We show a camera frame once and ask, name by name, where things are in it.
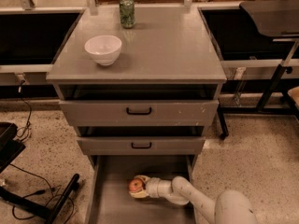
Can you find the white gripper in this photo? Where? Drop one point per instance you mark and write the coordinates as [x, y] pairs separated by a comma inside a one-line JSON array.
[[153, 187]]

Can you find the red apple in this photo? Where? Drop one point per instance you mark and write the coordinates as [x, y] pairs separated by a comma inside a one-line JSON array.
[[136, 185]]

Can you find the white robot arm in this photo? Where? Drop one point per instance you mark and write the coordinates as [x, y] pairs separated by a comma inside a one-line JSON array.
[[231, 206]]

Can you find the grey open bottom drawer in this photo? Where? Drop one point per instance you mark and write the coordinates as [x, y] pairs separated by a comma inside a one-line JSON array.
[[111, 202]]

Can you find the grey middle drawer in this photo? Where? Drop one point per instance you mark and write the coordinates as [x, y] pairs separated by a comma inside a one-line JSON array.
[[141, 145]]

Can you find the grey top drawer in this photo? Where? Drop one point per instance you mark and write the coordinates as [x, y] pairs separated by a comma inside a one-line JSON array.
[[139, 113]]

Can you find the grey drawer cabinet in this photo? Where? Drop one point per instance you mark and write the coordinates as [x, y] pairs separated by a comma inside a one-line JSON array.
[[167, 56]]

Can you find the black chair base left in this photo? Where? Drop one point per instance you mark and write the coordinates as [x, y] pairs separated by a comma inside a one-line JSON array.
[[32, 194]]

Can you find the white ceramic bowl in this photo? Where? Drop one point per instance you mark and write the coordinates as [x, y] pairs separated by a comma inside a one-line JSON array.
[[104, 49]]

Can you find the black table right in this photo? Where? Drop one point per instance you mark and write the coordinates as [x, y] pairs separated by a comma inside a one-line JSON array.
[[277, 19]]

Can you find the green soda can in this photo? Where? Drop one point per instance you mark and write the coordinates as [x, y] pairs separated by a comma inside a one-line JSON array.
[[127, 13]]

